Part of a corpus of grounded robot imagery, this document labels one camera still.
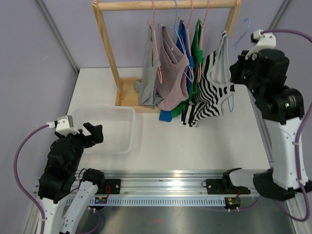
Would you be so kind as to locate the grey tank top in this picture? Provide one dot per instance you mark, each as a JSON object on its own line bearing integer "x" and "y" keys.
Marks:
{"x": 146, "y": 88}

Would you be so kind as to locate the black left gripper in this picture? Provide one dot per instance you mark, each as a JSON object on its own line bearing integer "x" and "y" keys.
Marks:
{"x": 96, "y": 131}

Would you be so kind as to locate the wooden clothes rack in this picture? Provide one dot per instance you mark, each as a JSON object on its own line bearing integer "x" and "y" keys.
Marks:
{"x": 126, "y": 96}

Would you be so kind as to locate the pink hanger with green top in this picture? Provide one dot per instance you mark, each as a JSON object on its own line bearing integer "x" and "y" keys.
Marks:
{"x": 201, "y": 40}

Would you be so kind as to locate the black white striped tank top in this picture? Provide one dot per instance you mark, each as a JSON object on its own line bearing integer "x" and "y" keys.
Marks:
{"x": 214, "y": 87}

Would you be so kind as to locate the white slotted cable duct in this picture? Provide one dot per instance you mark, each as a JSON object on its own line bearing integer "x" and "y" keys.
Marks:
{"x": 159, "y": 201}

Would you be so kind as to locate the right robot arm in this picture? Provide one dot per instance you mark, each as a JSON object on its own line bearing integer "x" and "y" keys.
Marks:
{"x": 282, "y": 108}

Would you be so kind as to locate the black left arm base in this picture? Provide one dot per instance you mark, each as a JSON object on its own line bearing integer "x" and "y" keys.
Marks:
{"x": 97, "y": 177}

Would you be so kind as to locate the aluminium frame post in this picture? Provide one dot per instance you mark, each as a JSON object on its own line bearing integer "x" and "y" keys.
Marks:
{"x": 280, "y": 13}
{"x": 57, "y": 35}

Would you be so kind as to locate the light blue hanger with striped top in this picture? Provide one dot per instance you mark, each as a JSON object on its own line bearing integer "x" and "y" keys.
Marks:
{"x": 235, "y": 44}

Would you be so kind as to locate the aluminium frame post right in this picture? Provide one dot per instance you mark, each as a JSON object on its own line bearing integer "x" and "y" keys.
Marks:
{"x": 280, "y": 13}

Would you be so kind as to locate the aluminium frame post left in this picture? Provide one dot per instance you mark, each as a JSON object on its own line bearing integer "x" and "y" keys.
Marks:
{"x": 57, "y": 35}

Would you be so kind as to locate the translucent white plastic basket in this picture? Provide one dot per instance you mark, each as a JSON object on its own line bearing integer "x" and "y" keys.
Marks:
{"x": 117, "y": 127}

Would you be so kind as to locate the green tank top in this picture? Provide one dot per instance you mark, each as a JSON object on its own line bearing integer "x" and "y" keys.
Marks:
{"x": 197, "y": 55}

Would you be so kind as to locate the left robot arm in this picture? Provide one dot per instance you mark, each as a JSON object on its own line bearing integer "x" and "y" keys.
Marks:
{"x": 59, "y": 175}

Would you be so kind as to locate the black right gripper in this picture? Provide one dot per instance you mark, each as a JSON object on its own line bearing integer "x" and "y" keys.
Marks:
{"x": 236, "y": 68}

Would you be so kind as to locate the aluminium mounting rail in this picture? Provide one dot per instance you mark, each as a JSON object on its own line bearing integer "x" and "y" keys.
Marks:
{"x": 135, "y": 182}

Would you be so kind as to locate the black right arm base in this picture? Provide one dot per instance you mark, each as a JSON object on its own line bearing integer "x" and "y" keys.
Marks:
{"x": 223, "y": 185}

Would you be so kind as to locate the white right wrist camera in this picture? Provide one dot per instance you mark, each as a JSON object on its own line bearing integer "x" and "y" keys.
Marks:
{"x": 261, "y": 41}

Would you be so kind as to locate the mauve tank top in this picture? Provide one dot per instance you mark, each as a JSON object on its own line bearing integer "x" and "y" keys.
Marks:
{"x": 172, "y": 97}

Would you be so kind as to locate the blue tank top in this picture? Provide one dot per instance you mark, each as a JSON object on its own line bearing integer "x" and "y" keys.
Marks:
{"x": 177, "y": 72}

